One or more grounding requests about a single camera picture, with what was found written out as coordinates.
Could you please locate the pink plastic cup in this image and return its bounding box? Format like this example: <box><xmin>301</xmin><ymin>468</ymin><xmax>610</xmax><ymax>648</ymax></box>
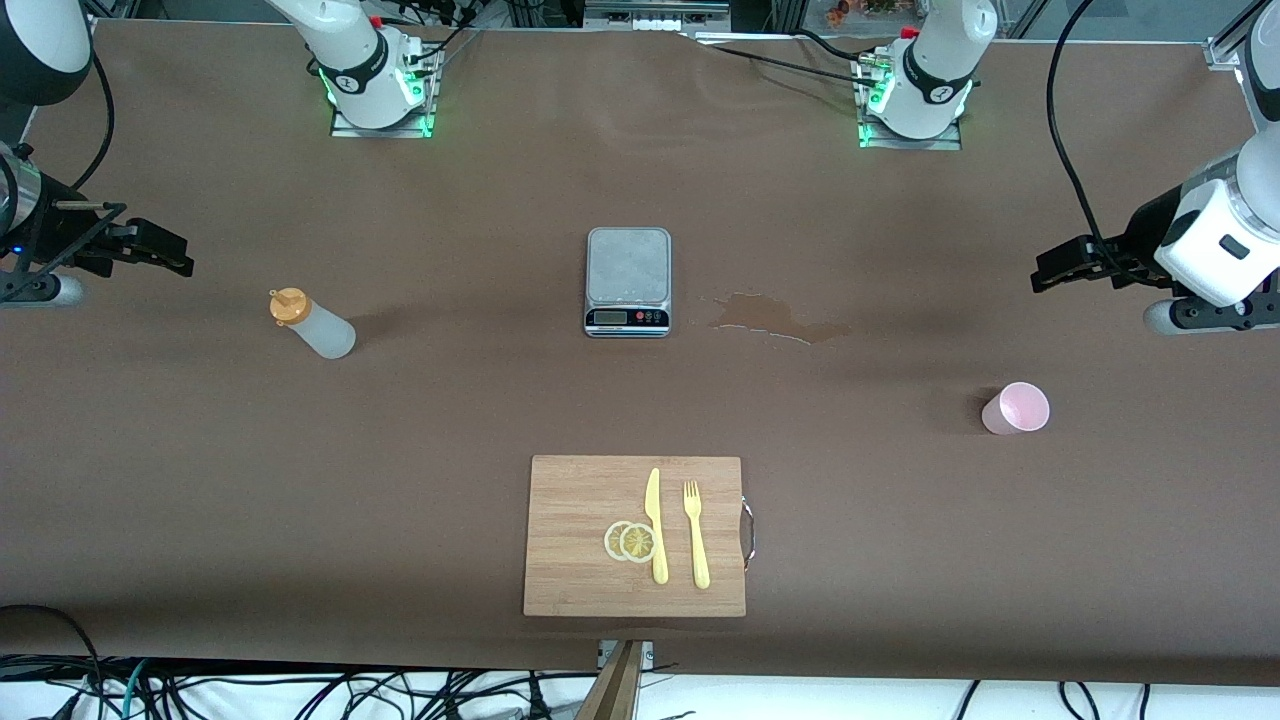
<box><xmin>981</xmin><ymin>381</ymin><xmax>1051</xmax><ymax>436</ymax></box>

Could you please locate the translucent orange-capped sauce bottle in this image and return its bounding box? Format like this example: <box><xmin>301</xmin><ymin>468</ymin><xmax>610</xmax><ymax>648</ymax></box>
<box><xmin>268</xmin><ymin>287</ymin><xmax>357</xmax><ymax>360</ymax></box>

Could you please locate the brown table cover sheet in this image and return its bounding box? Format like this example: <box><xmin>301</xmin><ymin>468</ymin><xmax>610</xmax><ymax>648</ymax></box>
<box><xmin>0</xmin><ymin>18</ymin><xmax>1280</xmax><ymax>686</ymax></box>

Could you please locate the silver digital kitchen scale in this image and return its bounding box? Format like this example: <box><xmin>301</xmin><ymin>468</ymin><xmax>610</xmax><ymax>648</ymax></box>
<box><xmin>584</xmin><ymin>227</ymin><xmax>672</xmax><ymax>339</ymax></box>

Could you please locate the yellow plastic fork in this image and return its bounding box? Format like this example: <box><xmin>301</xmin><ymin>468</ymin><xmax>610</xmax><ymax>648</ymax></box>
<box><xmin>683</xmin><ymin>480</ymin><xmax>712</xmax><ymax>590</ymax></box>

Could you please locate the yellow plastic knife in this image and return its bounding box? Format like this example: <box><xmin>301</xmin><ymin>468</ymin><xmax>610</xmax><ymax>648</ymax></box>
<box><xmin>644</xmin><ymin>467</ymin><xmax>670</xmax><ymax>586</ymax></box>

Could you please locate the white power strip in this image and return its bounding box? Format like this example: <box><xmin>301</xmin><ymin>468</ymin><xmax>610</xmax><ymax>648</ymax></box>
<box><xmin>585</xmin><ymin>0</ymin><xmax>731</xmax><ymax>31</ymax></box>

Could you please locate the wooden cutting board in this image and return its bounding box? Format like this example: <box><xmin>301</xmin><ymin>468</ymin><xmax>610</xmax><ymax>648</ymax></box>
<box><xmin>522</xmin><ymin>455</ymin><xmax>757</xmax><ymax>618</ymax></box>

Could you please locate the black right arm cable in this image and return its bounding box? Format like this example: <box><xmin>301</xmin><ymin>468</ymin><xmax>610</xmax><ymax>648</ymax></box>
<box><xmin>70</xmin><ymin>50</ymin><xmax>117</xmax><ymax>191</ymax></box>

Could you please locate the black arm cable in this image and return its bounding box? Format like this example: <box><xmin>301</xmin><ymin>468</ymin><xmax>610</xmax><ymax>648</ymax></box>
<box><xmin>1045</xmin><ymin>0</ymin><xmax>1271</xmax><ymax>291</ymax></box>
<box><xmin>70</xmin><ymin>50</ymin><xmax>117</xmax><ymax>191</ymax></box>

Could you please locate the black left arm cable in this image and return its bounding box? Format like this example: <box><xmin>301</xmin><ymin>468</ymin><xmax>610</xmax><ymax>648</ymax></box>
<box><xmin>1045</xmin><ymin>0</ymin><xmax>1271</xmax><ymax>291</ymax></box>

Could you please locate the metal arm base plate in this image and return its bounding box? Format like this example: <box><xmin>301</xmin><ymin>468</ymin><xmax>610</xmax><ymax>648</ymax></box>
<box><xmin>330</xmin><ymin>35</ymin><xmax>441</xmax><ymax>139</ymax></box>
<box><xmin>857</xmin><ymin>55</ymin><xmax>963</xmax><ymax>151</ymax></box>

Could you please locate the aluminium frame corner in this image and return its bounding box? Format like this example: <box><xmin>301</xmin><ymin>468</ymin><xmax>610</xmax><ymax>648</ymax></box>
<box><xmin>1205</xmin><ymin>0</ymin><xmax>1280</xmax><ymax>71</ymax></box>

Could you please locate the teal cable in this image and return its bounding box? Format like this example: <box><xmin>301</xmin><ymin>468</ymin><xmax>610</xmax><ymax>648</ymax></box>
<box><xmin>118</xmin><ymin>658</ymin><xmax>151</xmax><ymax>720</ymax></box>

